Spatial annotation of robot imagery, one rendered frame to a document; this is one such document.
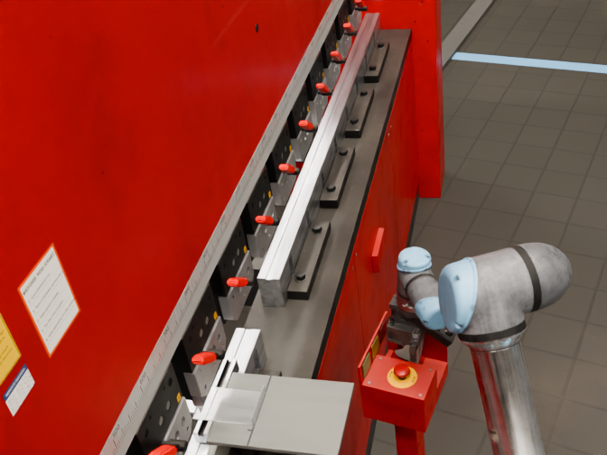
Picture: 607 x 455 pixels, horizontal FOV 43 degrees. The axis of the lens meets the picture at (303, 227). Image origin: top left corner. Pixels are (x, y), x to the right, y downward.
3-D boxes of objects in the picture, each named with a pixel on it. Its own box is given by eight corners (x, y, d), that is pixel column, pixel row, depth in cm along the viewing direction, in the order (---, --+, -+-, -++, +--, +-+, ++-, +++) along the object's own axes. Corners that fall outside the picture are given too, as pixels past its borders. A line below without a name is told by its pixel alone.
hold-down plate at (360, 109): (360, 138, 259) (359, 130, 257) (344, 138, 260) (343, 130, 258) (374, 96, 282) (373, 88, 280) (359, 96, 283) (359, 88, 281)
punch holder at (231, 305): (235, 326, 157) (219, 264, 147) (196, 323, 159) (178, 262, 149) (255, 277, 168) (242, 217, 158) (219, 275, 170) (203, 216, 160)
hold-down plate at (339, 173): (338, 208, 228) (337, 200, 226) (320, 208, 230) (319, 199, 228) (355, 154, 251) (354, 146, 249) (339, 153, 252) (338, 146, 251)
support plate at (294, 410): (338, 459, 144) (337, 456, 144) (206, 444, 151) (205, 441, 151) (354, 385, 158) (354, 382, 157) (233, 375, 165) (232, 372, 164)
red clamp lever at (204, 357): (205, 356, 131) (225, 349, 140) (182, 354, 132) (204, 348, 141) (204, 366, 131) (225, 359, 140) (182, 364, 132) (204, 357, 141)
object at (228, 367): (210, 443, 154) (207, 433, 152) (196, 441, 154) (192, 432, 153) (238, 368, 169) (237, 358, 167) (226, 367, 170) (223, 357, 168)
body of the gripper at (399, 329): (396, 322, 195) (396, 287, 188) (428, 331, 193) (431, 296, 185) (386, 343, 190) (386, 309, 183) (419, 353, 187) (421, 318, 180)
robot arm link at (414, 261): (405, 271, 170) (392, 246, 176) (403, 306, 177) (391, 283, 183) (438, 264, 171) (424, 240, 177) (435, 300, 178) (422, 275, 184)
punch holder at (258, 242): (261, 263, 172) (248, 202, 162) (225, 261, 174) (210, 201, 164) (278, 222, 183) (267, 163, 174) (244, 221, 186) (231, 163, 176)
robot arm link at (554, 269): (588, 225, 128) (493, 258, 177) (527, 240, 127) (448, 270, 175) (610, 292, 127) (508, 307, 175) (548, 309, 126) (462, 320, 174)
